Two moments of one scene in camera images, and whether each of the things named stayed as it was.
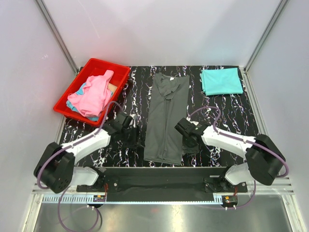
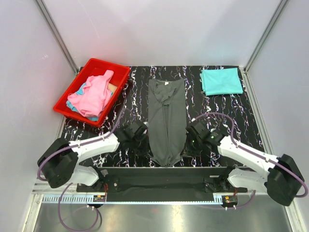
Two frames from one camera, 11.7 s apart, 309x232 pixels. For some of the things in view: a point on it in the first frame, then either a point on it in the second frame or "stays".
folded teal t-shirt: x=221 y=81 stays
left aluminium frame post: x=76 y=68 stays
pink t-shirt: x=92 y=99 stays
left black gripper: x=135 y=141 → x=146 y=151
